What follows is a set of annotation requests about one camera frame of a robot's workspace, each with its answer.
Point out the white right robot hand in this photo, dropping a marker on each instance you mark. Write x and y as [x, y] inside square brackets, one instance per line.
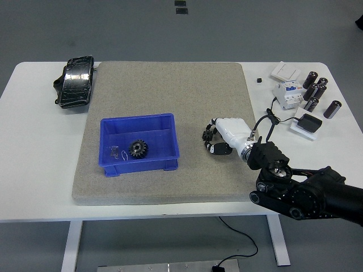
[234, 130]

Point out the small black gear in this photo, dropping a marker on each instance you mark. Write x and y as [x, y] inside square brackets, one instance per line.
[207, 133]

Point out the large black gear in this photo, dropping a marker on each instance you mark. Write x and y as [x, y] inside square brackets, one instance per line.
[138, 149]

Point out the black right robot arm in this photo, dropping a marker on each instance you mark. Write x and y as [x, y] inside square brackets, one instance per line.
[312, 192]

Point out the white socket panel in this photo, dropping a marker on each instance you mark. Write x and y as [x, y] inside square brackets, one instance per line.
[296, 129]

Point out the white circuit breaker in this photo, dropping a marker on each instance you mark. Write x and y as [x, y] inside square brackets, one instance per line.
[287, 93]

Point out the grey-brown mat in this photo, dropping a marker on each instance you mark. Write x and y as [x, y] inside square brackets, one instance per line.
[170, 90]

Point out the black power adapter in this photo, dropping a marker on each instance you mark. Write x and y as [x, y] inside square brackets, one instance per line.
[309, 123]

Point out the black cylindrical capacitor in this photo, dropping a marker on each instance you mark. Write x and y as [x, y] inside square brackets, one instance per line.
[321, 91]
[322, 81]
[309, 92]
[332, 109]
[312, 104]
[310, 80]

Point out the blue plastic bin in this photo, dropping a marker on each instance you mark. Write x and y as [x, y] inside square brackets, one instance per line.
[124, 133]

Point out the white table leg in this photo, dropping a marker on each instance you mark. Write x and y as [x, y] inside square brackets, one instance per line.
[279, 243]
[71, 246]

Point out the small dark metal bits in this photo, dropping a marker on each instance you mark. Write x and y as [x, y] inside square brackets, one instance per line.
[113, 150]

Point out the black floor patch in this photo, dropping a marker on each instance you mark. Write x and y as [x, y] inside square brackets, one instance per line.
[179, 3]
[182, 11]

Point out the black floor plug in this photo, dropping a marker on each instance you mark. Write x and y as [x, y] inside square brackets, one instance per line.
[217, 268]

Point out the grey metal floor plate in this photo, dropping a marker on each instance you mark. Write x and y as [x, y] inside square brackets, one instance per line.
[158, 267]

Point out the black shiny wrapped bundle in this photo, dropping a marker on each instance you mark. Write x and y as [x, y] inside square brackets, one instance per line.
[76, 82]

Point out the dark object at edge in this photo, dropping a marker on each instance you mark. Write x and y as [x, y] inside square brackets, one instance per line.
[360, 21]

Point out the white wall switch plate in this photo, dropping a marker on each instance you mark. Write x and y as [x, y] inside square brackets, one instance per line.
[285, 71]

